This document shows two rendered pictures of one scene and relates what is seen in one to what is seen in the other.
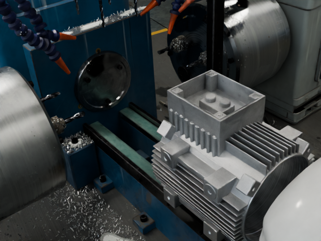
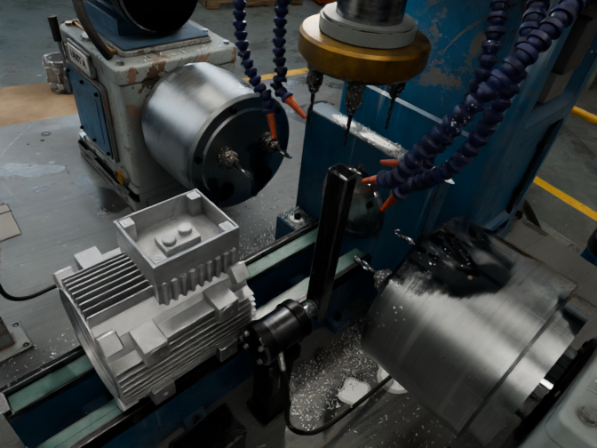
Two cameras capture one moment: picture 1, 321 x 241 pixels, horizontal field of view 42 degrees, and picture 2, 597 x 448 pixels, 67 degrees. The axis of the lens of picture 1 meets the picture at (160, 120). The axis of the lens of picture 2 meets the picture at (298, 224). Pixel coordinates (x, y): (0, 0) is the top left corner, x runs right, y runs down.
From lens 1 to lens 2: 0.82 m
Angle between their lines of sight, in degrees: 61
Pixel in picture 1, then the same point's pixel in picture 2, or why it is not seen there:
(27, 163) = (171, 148)
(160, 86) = not seen: hidden behind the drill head
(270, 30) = (457, 356)
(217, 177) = (91, 256)
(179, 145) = not seen: hidden behind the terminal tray
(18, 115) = (191, 114)
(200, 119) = (144, 219)
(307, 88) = not seen: outside the picture
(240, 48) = (383, 304)
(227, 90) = (209, 252)
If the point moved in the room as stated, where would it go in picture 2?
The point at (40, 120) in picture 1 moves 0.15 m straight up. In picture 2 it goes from (193, 130) to (187, 44)
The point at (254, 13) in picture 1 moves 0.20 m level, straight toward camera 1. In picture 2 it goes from (466, 309) to (294, 279)
